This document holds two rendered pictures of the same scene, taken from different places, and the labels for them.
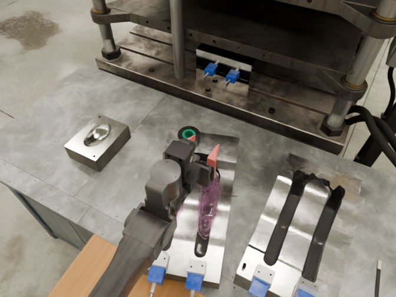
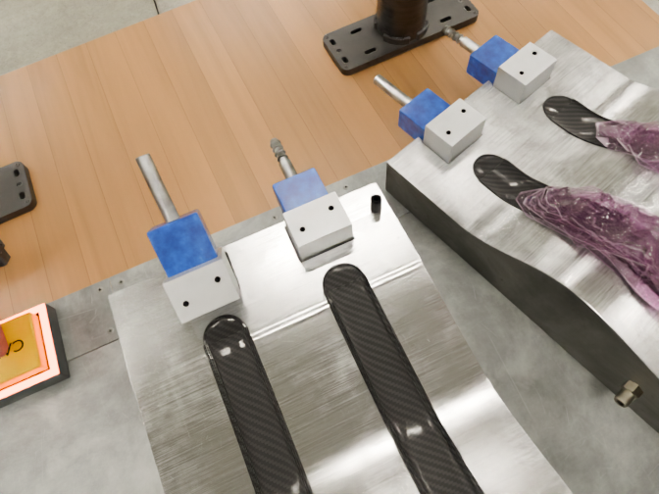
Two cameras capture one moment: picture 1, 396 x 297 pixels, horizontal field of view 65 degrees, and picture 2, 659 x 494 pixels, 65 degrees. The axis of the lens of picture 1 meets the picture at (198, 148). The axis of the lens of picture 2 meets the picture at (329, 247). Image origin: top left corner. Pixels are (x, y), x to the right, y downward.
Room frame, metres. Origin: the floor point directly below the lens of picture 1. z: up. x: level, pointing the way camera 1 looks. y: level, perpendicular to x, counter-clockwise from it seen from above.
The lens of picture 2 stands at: (0.42, -0.31, 1.30)
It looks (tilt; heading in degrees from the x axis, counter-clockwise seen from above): 65 degrees down; 136
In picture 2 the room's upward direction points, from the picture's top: 9 degrees counter-clockwise
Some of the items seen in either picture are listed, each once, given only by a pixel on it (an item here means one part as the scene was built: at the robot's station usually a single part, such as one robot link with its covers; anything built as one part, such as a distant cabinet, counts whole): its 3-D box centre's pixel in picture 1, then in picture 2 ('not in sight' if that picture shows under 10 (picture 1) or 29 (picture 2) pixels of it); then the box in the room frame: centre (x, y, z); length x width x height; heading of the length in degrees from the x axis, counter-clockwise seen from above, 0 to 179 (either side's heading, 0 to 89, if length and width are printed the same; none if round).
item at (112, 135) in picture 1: (99, 141); not in sight; (0.79, 0.39, 0.84); 0.20 x 0.15 x 0.07; 152
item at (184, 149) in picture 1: (182, 161); not in sight; (0.38, 0.03, 1.25); 0.07 x 0.06 x 0.11; 63
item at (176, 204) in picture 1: (169, 197); not in sight; (0.33, 0.06, 1.21); 0.07 x 0.06 x 0.07; 154
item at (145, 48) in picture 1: (237, 54); not in sight; (1.49, -0.22, 0.76); 1.30 x 0.84 x 0.07; 62
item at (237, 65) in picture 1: (243, 46); not in sight; (1.40, -0.23, 0.87); 0.50 x 0.27 x 0.17; 152
